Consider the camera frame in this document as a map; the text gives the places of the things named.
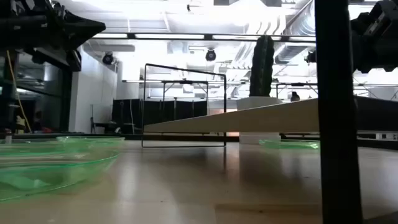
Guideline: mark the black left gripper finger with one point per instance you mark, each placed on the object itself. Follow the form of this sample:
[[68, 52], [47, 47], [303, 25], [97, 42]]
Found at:
[[85, 29]]

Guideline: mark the green transparent plastic plate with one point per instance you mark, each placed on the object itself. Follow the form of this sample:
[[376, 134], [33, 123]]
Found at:
[[286, 144], [93, 143], [46, 177]]

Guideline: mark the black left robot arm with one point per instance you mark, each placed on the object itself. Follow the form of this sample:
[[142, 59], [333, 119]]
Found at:
[[12, 34]]

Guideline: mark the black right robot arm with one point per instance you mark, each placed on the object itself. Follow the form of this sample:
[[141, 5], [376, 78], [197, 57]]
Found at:
[[394, 49]]

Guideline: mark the black ceiling spotlight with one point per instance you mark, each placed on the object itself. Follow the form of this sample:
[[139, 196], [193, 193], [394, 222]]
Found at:
[[108, 58], [210, 55], [311, 56]]

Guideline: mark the long ceiling light strip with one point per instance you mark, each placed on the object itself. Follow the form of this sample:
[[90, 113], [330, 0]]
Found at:
[[169, 36]]

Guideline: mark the person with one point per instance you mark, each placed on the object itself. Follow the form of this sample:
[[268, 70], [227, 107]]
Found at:
[[294, 97]]

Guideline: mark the black room partition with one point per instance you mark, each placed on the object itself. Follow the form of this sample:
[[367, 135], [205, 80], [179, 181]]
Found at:
[[155, 113]]

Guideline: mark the green cactus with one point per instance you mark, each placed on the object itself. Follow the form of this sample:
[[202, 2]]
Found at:
[[262, 65]]

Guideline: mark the small grey-white canister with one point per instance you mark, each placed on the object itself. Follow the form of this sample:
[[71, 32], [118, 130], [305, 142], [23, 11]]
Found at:
[[8, 138]]

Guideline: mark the white hexagonal plant pot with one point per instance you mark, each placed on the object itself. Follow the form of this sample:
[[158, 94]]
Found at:
[[258, 102]]

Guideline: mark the black aluminium table frame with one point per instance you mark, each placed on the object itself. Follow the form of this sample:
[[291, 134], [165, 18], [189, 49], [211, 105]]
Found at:
[[133, 137]]

